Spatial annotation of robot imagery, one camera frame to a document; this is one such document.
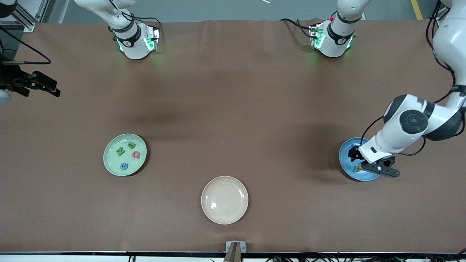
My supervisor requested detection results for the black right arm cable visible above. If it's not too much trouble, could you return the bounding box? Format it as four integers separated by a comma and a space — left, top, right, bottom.
0, 25, 52, 65

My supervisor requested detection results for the brown table cover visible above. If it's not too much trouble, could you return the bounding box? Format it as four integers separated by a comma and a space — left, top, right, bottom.
0, 19, 466, 254

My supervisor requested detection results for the beige plate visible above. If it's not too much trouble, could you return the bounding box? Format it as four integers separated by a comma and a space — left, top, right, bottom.
201, 176, 249, 225

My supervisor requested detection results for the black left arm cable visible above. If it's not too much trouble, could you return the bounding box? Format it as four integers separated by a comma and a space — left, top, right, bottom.
363, 0, 466, 156

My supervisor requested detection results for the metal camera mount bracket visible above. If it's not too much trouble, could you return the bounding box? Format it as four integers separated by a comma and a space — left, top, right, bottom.
224, 241, 246, 262

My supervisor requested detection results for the blue plate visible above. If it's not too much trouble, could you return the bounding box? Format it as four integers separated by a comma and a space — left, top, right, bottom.
339, 137, 381, 182

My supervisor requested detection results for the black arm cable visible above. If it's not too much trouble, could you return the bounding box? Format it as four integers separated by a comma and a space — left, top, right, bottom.
0, 25, 52, 65
363, 0, 466, 156

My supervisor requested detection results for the metal base connector plate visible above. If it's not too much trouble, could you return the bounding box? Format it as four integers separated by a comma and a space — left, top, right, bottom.
309, 24, 324, 49
144, 26, 161, 52

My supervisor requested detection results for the light green plate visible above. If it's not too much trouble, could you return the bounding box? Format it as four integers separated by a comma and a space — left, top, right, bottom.
103, 133, 148, 177

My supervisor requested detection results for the black base cable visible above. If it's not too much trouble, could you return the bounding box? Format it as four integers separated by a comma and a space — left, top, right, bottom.
133, 16, 163, 30
280, 18, 314, 39

